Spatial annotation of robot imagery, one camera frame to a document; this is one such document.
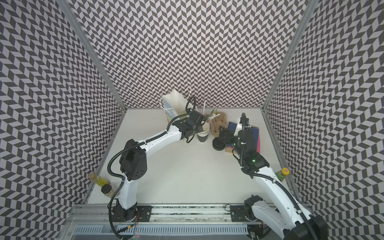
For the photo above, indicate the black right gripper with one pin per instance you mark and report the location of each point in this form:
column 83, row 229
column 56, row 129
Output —
column 226, row 137

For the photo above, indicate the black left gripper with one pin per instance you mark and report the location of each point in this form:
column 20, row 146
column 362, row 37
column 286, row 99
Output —
column 201, row 128

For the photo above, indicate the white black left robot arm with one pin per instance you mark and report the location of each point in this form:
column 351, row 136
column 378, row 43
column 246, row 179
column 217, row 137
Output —
column 130, row 164

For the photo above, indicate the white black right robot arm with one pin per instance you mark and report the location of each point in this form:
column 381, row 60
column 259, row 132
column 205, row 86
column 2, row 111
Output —
column 291, row 220

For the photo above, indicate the pink napkin stack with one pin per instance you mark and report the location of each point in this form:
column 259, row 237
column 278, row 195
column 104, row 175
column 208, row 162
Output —
column 259, row 142

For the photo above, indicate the stack of black paper cups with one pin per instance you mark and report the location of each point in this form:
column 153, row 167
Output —
column 203, row 135

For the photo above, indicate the brown cardboard box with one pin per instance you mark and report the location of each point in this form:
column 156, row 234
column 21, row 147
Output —
column 229, row 149

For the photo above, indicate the dark blue napkin stack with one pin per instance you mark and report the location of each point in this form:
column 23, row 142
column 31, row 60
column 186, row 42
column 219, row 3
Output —
column 232, row 126

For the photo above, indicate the white wrapped straw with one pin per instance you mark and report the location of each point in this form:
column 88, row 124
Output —
column 204, row 107

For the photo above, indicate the illustrated green paper gift bag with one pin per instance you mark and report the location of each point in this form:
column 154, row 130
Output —
column 174, row 104

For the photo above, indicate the stack of black cup lids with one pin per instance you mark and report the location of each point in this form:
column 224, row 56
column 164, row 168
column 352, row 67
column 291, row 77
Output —
column 218, row 144

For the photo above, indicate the stack of brown cup carriers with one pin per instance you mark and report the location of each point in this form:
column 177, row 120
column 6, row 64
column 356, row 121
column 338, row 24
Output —
column 220, row 120

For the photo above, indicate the yellow cap green bottle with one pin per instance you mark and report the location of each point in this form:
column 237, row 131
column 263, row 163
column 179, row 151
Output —
column 282, row 174

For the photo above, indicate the dark lid glass jar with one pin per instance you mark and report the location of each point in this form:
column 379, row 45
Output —
column 108, row 190

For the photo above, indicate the yellow liquid bottle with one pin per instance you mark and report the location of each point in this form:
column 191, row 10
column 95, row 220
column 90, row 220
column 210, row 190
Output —
column 100, row 181

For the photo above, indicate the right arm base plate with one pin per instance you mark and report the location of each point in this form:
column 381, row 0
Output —
column 241, row 213

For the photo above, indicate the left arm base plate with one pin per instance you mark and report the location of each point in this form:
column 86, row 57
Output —
column 141, row 213

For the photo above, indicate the aluminium front rail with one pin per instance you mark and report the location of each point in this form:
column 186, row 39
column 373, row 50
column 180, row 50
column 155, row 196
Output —
column 92, row 214

